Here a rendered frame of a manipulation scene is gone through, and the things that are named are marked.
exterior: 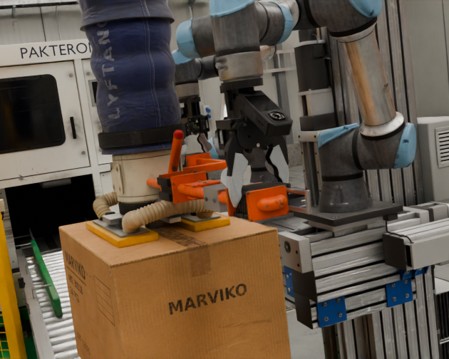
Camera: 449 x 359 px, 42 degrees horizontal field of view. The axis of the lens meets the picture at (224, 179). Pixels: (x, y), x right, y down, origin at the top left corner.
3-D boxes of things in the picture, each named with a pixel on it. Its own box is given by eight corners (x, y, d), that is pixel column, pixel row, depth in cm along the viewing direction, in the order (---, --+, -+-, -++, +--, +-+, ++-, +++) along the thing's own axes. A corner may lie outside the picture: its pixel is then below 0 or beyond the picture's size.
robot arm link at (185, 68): (199, 48, 188) (187, 46, 180) (204, 82, 189) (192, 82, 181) (177, 52, 191) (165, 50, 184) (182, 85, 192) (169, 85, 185)
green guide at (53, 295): (21, 254, 400) (18, 241, 399) (36, 251, 404) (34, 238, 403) (38, 322, 252) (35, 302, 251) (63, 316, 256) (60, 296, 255)
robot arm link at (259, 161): (276, 166, 202) (272, 127, 201) (241, 169, 208) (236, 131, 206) (287, 161, 213) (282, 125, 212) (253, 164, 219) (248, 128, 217)
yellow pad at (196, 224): (150, 216, 172) (147, 200, 172) (181, 210, 177) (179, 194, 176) (194, 233, 142) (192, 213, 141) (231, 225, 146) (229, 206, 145)
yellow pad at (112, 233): (85, 229, 164) (83, 211, 164) (120, 222, 169) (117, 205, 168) (118, 249, 134) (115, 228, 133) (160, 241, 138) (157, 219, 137)
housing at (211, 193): (203, 209, 114) (200, 186, 113) (234, 203, 117) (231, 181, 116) (218, 214, 108) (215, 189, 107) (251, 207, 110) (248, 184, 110)
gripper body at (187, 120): (189, 136, 182) (183, 97, 181) (179, 137, 190) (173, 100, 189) (211, 133, 185) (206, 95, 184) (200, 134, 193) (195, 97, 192)
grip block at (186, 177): (158, 200, 133) (155, 175, 132) (197, 193, 137) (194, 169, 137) (171, 204, 126) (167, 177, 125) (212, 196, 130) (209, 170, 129)
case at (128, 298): (77, 354, 178) (58, 226, 173) (197, 320, 195) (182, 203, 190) (136, 446, 124) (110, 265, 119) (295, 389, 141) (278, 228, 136)
